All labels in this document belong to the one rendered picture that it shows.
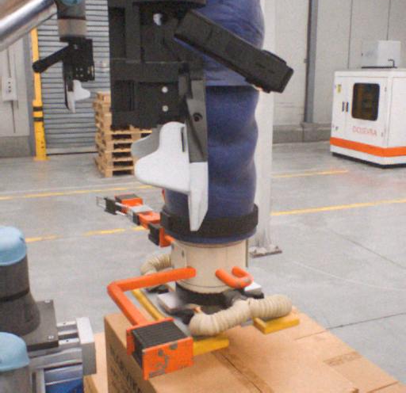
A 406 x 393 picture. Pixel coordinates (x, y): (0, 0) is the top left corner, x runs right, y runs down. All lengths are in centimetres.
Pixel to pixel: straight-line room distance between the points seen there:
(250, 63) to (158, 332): 52
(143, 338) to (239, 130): 47
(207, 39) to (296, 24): 1156
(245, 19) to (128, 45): 61
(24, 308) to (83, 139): 924
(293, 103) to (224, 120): 1096
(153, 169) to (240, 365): 90
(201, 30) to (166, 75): 5
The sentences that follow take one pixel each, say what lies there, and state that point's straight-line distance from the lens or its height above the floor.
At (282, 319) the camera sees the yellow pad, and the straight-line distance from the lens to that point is 118.
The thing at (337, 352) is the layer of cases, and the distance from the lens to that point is 211.
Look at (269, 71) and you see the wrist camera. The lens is 45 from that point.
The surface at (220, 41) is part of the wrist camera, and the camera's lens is 44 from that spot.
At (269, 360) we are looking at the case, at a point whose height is 94.
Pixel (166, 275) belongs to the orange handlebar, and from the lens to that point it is 110.
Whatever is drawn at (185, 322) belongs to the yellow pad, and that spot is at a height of 108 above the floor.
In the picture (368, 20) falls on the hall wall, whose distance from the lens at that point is 1310.
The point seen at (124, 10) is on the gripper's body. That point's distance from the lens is 47.
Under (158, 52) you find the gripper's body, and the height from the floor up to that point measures 164.
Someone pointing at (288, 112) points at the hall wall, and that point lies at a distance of 1191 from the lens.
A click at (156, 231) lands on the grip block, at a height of 120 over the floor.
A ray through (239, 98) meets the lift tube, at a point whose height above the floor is 157.
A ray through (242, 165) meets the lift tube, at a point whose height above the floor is 143.
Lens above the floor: 163
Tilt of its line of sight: 13 degrees down
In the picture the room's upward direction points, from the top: straight up
